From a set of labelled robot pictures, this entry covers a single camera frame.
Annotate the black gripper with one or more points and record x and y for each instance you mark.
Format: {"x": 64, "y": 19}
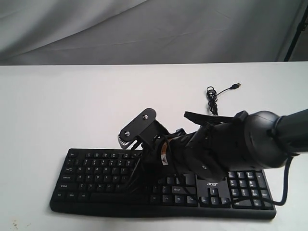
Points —
{"x": 162, "y": 155}

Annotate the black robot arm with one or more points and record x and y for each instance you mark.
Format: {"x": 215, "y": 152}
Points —
{"x": 221, "y": 144}

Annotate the black acer keyboard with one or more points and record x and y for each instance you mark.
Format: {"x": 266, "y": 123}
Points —
{"x": 91, "y": 183}

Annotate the grey backdrop cloth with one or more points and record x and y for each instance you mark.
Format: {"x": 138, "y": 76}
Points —
{"x": 96, "y": 32}

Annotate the black tripod stand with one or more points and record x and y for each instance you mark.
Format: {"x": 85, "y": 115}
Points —
{"x": 298, "y": 46}

